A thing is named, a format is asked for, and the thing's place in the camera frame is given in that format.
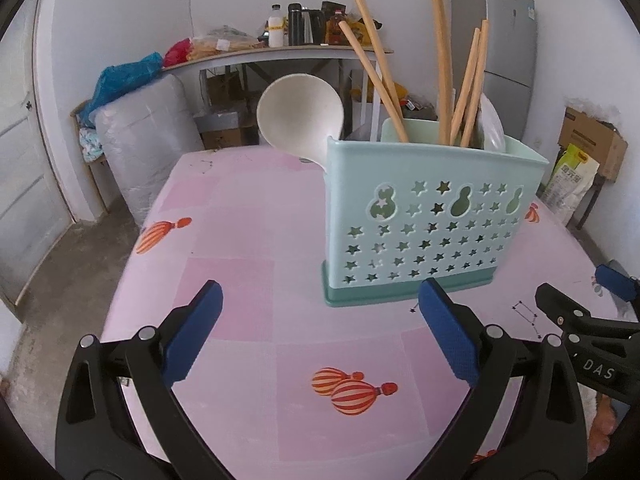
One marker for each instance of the grey refrigerator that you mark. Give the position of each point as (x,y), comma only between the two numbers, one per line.
(505,35)

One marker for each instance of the black thermos flask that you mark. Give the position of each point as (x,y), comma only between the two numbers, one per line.
(295,25)

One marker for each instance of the pink balloon-print tablecloth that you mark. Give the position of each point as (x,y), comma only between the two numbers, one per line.
(250,285)

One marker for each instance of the white rice paddle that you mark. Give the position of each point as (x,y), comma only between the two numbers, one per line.
(492,125)

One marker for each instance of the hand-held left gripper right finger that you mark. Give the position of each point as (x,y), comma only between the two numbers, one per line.
(450,330)

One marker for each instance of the white door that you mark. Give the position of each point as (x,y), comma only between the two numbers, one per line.
(25,185)

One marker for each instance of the large brown cardboard box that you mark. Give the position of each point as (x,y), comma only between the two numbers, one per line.
(590,140)

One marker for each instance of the floral cloth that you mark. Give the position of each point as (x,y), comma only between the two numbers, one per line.
(90,145)

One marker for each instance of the brown snack box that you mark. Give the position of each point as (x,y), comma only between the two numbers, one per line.
(331,10)

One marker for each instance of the person's right hand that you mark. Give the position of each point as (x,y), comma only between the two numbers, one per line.
(605,425)

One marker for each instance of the yellow plastic bag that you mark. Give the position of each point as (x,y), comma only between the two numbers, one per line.
(361,92)

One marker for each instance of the wooden chopstick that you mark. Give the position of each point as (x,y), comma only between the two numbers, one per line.
(465,85)
(476,80)
(373,82)
(379,55)
(440,60)

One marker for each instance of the clear bag of snacks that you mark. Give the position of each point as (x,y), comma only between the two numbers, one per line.
(222,40)

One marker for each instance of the green plastic utensil basket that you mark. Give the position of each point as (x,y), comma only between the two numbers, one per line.
(350,175)

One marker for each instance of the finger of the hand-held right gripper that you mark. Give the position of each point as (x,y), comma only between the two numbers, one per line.
(615,280)
(560,305)

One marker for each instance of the red plastic bag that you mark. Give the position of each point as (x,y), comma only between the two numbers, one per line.
(176,54)

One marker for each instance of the small brown carton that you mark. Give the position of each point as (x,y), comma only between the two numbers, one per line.
(225,139)

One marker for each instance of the white plastic bottle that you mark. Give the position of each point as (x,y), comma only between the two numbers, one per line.
(275,30)

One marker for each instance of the blue plastic bag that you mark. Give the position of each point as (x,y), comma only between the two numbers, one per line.
(125,77)

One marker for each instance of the long white side table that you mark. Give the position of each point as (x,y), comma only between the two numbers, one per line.
(280,52)

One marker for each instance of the white and green rice bag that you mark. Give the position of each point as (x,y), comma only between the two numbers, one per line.
(570,185)

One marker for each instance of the orange snack bag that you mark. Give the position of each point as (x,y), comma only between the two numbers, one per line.
(336,32)

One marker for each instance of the white plastic ladle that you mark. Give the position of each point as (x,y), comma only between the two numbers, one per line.
(300,115)

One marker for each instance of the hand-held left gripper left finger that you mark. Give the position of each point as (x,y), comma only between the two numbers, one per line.
(195,330)

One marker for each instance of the steel electric kettle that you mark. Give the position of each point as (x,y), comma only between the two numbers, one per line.
(312,27)

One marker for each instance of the plastic-wrapped white bundle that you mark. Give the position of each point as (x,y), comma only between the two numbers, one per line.
(145,145)

